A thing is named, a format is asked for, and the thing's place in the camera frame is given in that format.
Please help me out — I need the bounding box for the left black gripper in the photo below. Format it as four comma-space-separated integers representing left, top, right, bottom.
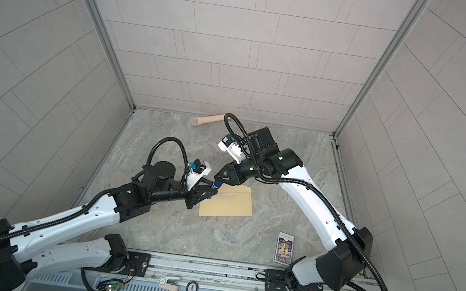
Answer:
146, 172, 219, 215

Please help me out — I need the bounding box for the blue glue stick cap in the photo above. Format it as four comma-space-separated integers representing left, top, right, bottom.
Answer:
214, 181, 223, 189

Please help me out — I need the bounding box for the yellow manila envelope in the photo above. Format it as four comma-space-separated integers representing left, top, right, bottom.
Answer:
199, 185, 253, 217

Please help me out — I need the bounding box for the blue white glue stick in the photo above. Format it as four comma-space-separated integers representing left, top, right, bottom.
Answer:
205, 180, 217, 189

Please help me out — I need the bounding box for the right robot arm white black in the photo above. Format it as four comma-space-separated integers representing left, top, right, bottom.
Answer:
215, 128, 373, 291

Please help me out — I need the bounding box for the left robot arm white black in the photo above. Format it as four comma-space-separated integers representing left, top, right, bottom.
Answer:
0, 160, 217, 291

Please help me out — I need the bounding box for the beige wooden pestle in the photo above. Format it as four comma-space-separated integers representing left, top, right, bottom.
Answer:
191, 114, 225, 126

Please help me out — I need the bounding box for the round black white badge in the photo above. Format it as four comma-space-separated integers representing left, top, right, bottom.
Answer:
186, 281, 199, 291

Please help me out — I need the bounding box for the white beige tag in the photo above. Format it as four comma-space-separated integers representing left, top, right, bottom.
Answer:
158, 275, 181, 291

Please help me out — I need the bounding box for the left circuit board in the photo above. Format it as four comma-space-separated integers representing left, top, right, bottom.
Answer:
96, 279, 124, 291

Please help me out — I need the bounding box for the left black corrugated cable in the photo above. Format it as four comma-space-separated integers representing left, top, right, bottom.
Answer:
142, 133, 194, 189

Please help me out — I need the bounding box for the black corrugated cable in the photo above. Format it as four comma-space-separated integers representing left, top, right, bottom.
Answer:
142, 133, 194, 189
200, 112, 414, 291

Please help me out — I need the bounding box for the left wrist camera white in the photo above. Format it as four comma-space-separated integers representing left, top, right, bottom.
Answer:
186, 158, 212, 191

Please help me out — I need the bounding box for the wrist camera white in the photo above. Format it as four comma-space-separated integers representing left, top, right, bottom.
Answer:
186, 158, 212, 191
218, 135, 246, 164

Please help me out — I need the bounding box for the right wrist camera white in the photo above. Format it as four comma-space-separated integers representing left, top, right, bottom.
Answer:
218, 135, 246, 164

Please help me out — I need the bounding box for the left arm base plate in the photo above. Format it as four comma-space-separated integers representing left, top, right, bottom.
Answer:
107, 251, 152, 277

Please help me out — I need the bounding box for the aluminium mounting rail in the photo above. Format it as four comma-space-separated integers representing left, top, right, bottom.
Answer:
16, 229, 391, 291

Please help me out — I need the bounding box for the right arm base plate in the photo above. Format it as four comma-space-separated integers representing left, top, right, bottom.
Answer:
263, 268, 323, 291

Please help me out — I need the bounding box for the right black corrugated cable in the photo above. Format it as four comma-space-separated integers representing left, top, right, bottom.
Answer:
200, 112, 414, 291

